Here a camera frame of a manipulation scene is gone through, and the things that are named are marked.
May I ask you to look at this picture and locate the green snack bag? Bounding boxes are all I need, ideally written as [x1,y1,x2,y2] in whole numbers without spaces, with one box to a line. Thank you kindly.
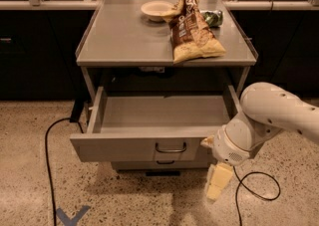
[201,10,223,28]

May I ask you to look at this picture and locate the grey drawer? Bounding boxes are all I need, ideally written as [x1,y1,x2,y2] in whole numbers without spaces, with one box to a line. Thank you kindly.
[71,86,239,162]
[111,160,210,171]

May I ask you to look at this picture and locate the dark counter cabinets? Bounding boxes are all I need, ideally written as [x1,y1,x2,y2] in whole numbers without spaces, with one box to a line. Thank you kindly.
[0,10,319,101]

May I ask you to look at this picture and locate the brown yellow chip bag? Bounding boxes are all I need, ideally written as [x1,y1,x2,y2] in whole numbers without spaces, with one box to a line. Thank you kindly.
[161,0,226,64]

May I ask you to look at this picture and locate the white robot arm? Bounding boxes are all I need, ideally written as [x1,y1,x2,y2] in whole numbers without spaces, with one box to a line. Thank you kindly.
[201,82,319,201]

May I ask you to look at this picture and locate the metal top drawer handle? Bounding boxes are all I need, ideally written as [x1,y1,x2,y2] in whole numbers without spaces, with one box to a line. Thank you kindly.
[155,142,187,153]

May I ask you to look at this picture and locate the grey metal cabinet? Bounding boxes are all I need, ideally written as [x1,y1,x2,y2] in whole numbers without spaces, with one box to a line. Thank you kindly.
[77,0,256,97]

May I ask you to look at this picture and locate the grey top drawer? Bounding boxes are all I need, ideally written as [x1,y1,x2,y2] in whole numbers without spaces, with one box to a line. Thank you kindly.
[71,86,239,162]

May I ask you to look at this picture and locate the white bowl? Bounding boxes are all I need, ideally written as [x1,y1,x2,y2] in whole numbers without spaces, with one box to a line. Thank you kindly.
[141,1,173,22]

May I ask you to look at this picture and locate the grey lower drawer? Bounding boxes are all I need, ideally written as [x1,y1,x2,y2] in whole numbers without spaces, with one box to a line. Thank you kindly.
[111,160,210,171]

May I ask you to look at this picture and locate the black cable left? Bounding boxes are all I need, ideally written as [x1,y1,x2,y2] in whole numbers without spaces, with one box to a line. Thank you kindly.
[44,116,86,226]

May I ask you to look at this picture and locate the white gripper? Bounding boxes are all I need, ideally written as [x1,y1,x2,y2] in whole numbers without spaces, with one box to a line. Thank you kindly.
[200,112,281,201]

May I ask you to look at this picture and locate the blue tape floor mark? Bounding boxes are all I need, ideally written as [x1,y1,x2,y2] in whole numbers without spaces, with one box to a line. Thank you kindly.
[55,205,92,226]

